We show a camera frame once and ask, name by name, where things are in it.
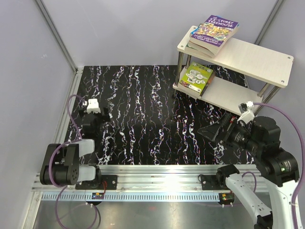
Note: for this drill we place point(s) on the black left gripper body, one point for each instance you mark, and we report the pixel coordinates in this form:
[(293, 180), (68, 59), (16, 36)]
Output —
[(101, 119)]

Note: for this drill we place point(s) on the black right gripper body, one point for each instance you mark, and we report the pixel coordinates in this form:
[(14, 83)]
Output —
[(236, 134)]

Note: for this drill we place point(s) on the lime green treehouse book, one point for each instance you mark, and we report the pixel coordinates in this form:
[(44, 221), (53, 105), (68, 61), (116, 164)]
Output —
[(197, 68)]

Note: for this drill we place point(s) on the orange 78-storey treehouse book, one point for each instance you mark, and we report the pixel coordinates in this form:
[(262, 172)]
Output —
[(194, 47)]

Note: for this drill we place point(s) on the purple treehouse book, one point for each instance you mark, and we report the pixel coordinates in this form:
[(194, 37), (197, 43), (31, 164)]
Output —
[(223, 30)]

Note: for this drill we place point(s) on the dark tale of two cities book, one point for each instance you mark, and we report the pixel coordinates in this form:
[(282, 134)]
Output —
[(196, 81)]

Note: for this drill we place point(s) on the green 104-storey treehouse book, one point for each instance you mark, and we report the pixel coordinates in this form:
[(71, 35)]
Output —
[(200, 41)]

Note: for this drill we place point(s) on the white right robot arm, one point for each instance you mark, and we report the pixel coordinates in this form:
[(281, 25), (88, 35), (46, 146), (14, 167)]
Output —
[(278, 167)]

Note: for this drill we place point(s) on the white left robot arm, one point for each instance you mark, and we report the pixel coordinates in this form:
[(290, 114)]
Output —
[(61, 165)]

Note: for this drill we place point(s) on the black marble pattern mat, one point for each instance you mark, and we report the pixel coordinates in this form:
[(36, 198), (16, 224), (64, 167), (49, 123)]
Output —
[(150, 123)]

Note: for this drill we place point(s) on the white two-tier shelf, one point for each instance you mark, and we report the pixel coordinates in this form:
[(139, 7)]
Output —
[(269, 66)]

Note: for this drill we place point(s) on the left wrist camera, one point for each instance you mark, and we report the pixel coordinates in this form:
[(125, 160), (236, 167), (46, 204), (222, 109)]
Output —
[(92, 106)]

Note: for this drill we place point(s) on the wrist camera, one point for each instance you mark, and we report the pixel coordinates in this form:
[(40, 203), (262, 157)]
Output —
[(247, 112), (92, 106)]

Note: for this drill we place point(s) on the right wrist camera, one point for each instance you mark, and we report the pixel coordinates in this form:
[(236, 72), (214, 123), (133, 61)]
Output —
[(247, 112)]

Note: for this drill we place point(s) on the aluminium mounting rail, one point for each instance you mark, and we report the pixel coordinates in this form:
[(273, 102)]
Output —
[(160, 178)]

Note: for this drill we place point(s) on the white slotted cable duct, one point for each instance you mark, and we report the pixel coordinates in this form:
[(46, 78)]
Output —
[(132, 197)]

